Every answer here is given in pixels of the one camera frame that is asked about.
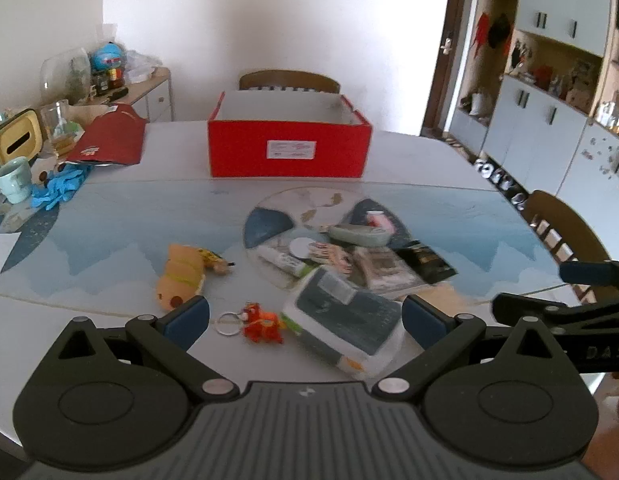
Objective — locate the white tube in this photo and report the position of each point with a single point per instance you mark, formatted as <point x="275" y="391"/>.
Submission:
<point x="282" y="260"/>

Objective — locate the pale green mug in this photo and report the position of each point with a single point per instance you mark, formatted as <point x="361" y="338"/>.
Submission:
<point x="14" y="180"/>

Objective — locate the black cap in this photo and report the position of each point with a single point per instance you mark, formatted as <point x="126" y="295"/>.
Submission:
<point x="499" y="29"/>

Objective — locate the wooden chair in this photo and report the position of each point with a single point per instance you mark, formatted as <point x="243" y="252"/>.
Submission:
<point x="564" y="220"/>
<point x="289" y="79"/>

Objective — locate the pink white small item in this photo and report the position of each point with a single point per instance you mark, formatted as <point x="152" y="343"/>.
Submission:
<point x="380" y="221"/>

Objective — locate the orange patterned card pack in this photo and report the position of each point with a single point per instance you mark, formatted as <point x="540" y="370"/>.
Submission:
<point x="333" y="257"/>

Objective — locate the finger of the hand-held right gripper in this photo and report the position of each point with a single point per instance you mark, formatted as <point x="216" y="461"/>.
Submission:
<point x="584" y="272"/>
<point x="579" y="317"/>

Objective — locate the brown wooden door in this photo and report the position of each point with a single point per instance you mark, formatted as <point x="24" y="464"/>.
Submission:
<point x="452" y="60"/>

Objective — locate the row of white shoes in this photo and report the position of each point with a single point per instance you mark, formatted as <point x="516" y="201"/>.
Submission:
<point x="499" y="180"/>

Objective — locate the white tote bag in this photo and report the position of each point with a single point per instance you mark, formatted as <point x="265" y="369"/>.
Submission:
<point x="475" y="104"/>

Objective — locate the red shoe box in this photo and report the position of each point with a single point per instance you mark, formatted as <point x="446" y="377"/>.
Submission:
<point x="239" y="150"/>

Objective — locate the red label bottle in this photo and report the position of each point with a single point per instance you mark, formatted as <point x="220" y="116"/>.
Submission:
<point x="116" y="78"/>

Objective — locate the white wooden sideboard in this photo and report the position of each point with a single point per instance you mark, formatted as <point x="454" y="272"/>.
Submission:
<point x="157" y="102"/>

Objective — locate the small blue globe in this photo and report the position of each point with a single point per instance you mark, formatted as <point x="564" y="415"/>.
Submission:
<point x="108" y="56"/>

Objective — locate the black foil packet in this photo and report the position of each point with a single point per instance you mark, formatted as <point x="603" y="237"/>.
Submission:
<point x="427" y="262"/>

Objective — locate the round white tin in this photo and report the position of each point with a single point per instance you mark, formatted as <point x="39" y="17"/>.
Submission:
<point x="300" y="248"/>

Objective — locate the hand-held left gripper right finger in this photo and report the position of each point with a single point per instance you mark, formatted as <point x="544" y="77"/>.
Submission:
<point x="424" y="322"/>

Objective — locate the yellow plush toy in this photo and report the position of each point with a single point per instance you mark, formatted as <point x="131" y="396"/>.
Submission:
<point x="182" y="275"/>

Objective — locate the white plastic bag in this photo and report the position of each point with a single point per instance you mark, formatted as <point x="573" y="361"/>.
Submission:
<point x="142" y="66"/>

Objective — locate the clear glass pitcher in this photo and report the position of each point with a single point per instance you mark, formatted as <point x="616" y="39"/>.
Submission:
<point x="59" y="127"/>

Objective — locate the red hanging garment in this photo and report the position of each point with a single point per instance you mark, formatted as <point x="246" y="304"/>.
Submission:
<point x="483" y="30"/>

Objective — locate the yellow tissue box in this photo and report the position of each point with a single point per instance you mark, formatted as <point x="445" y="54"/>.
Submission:
<point x="16" y="140"/>

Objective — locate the red paper bag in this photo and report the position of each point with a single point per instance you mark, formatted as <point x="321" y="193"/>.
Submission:
<point x="114" y="135"/>

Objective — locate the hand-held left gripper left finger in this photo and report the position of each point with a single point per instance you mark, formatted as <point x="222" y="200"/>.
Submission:
<point x="187" y="317"/>

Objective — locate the grey white tissue pack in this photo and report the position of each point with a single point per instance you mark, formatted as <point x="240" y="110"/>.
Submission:
<point x="344" y="320"/>

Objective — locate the cluster of shelf ornaments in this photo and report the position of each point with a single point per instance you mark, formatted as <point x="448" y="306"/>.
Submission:
<point x="554" y="77"/>

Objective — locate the white wall cabinet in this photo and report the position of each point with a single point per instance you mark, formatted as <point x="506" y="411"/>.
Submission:
<point x="529" y="125"/>

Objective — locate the blue disposable gloves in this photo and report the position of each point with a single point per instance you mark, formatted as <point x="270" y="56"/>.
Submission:
<point x="56" y="187"/>

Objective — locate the dark glass jar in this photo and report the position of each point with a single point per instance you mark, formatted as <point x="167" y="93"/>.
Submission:
<point x="100" y="82"/>

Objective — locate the cluster of glass jars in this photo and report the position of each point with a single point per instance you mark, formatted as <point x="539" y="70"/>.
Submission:
<point x="614" y="110"/>

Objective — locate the large glass jar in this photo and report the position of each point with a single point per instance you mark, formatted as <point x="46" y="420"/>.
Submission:
<point x="64" y="75"/>

